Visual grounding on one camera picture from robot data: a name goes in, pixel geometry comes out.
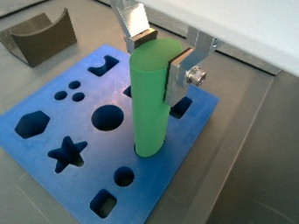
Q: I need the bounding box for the blue shape-sorting block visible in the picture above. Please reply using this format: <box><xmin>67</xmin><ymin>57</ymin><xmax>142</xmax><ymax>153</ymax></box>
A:
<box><xmin>0</xmin><ymin>45</ymin><xmax>219</xmax><ymax>224</ymax></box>

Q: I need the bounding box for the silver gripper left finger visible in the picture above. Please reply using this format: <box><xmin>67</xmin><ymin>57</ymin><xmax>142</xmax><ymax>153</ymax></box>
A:
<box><xmin>110</xmin><ymin>0</ymin><xmax>158</xmax><ymax>53</ymax></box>

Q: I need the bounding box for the dark brown curved holder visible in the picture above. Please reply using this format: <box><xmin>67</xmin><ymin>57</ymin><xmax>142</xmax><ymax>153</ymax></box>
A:
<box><xmin>0</xmin><ymin>9</ymin><xmax>78</xmax><ymax>67</ymax></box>

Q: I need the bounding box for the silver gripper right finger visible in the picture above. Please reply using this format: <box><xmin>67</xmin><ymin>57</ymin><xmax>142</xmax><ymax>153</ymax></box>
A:
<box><xmin>164</xmin><ymin>27</ymin><xmax>222</xmax><ymax>107</ymax></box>

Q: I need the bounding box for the green oval peg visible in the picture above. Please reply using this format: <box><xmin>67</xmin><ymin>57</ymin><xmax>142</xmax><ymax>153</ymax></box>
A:
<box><xmin>130</xmin><ymin>38</ymin><xmax>182</xmax><ymax>158</ymax></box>

